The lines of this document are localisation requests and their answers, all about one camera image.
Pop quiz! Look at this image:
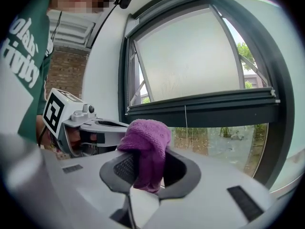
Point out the frosted window sash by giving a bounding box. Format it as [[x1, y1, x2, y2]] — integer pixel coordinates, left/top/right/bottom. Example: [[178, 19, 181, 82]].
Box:
[[126, 3, 281, 128]]

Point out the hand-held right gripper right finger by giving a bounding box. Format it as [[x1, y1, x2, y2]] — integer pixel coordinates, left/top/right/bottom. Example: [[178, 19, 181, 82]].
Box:
[[147, 146, 276, 229]]

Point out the purple cloth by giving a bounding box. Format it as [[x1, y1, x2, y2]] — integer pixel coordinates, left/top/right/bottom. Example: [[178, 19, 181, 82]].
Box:
[[116, 118, 172, 194]]

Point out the person's left hand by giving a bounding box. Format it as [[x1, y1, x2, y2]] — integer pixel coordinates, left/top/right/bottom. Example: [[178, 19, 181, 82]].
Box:
[[69, 127, 81, 150]]

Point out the thin white cord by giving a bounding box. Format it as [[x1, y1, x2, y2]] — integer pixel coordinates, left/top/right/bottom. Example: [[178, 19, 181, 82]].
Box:
[[184, 105, 189, 150]]

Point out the person's left forearm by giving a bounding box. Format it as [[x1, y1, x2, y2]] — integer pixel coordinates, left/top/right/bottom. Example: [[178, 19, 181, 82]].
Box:
[[35, 114, 52, 150]]

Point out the dark window frame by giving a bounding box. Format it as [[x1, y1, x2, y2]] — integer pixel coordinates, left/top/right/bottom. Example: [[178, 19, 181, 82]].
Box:
[[118, 0, 296, 190]]

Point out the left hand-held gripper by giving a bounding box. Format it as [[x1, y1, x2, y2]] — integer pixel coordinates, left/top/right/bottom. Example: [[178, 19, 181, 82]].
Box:
[[42, 87, 130, 159]]

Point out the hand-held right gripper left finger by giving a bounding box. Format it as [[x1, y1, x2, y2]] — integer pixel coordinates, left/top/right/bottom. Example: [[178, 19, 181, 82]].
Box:
[[58, 150, 140, 229]]

